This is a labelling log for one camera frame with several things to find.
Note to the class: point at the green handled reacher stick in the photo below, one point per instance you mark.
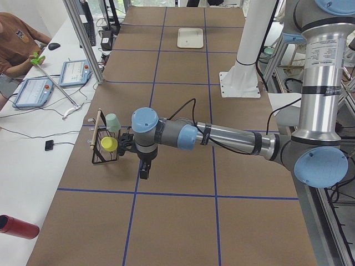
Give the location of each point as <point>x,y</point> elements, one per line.
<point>36,60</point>

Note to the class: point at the aluminium frame post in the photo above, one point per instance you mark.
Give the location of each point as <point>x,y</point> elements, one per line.
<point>76,21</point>

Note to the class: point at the pale green plastic cup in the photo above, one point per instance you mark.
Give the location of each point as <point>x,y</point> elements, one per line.
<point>112,123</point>

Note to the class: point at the person in brown shirt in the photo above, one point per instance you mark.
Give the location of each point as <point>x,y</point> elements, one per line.
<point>19,45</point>

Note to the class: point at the cream rabbit print tray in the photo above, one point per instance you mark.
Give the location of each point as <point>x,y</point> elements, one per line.
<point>190,38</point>

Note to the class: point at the far blue teach pendant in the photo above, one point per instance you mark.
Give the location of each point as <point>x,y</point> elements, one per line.
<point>75,73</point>

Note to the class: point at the small black square device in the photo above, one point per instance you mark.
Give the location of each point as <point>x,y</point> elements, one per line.
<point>49,144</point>

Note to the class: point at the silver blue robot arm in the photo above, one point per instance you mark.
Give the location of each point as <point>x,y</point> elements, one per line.
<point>312,152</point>

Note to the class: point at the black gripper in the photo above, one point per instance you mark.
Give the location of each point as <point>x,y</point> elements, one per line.
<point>145,158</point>

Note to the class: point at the near blue teach pendant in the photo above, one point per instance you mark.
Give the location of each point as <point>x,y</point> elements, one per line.
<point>34,92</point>

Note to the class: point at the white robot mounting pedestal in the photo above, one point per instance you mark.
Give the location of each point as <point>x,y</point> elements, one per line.
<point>241,80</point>

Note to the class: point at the yellow plastic cup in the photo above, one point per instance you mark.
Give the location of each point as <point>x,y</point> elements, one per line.
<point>109,144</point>

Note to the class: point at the black power adapter box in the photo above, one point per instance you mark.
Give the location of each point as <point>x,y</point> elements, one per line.
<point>107,40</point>

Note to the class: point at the black wire cup rack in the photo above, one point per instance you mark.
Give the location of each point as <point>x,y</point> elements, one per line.
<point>101,156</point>

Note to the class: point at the red cylindrical bottle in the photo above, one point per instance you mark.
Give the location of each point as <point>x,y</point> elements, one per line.
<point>18,228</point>

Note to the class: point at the blue teach pendant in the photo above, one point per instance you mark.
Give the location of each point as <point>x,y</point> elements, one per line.
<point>75,73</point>
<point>34,92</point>

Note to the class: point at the black keyboard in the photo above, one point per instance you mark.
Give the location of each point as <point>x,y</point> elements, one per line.
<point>90,31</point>

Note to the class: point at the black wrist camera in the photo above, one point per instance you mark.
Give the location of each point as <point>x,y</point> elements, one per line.
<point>144,169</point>

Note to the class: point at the black computer mouse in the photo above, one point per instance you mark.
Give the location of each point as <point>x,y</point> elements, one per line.
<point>53,46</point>

